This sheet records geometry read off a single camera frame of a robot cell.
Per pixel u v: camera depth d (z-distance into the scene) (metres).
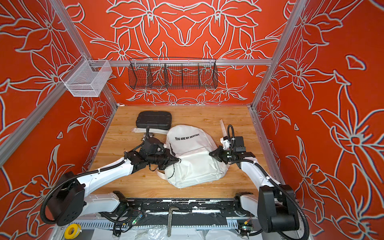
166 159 0.70
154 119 1.04
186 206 0.74
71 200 0.40
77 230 0.68
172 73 0.99
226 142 0.80
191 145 0.88
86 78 0.92
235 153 0.66
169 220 0.70
